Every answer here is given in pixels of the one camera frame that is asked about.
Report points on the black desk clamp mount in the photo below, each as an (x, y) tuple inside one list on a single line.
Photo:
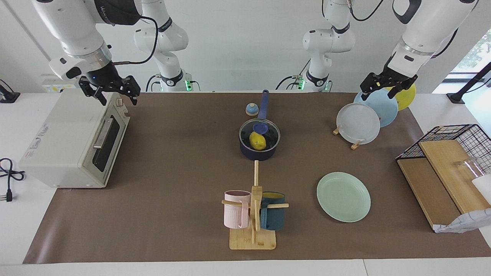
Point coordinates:
[(7, 96)]

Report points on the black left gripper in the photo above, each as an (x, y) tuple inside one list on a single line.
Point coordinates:
[(387, 79)]

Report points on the wooden plate rack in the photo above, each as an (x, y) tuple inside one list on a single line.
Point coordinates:
[(355, 145)]

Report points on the white checked cloth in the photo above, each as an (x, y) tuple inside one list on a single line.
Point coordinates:
[(468, 222)]

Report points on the white plastic container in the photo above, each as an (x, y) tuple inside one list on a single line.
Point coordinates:
[(484, 188)]

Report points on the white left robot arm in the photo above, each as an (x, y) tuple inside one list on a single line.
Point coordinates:
[(425, 30)]

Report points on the clear glass cup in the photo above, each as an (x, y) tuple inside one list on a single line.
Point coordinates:
[(470, 166)]

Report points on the beige toaster oven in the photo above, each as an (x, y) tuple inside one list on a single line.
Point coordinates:
[(65, 149)]

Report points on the mint green plate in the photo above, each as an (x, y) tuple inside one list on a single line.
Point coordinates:
[(343, 197)]

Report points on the yellow plate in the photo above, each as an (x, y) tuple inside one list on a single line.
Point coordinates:
[(407, 97)]

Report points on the wooden mug tree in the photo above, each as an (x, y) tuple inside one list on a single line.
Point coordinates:
[(253, 239)]

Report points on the light blue plate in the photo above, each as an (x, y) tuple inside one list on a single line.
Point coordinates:
[(383, 109)]

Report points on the grey plate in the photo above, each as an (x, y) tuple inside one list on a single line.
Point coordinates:
[(358, 123)]

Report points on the brown table mat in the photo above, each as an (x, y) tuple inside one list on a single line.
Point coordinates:
[(172, 191)]

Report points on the white power strip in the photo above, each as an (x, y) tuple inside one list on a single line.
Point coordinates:
[(53, 87)]

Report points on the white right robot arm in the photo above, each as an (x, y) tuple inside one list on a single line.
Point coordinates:
[(73, 27)]

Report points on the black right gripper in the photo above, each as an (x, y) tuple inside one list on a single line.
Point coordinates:
[(111, 85)]

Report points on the dark teal mug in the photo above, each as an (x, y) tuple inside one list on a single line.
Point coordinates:
[(273, 218)]

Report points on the pink ribbed mug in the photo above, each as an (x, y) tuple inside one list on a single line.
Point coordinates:
[(234, 209)]

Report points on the glass pot lid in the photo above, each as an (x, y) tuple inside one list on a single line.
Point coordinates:
[(270, 132)]

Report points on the dark blue saucepan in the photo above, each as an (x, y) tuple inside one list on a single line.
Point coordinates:
[(259, 154)]

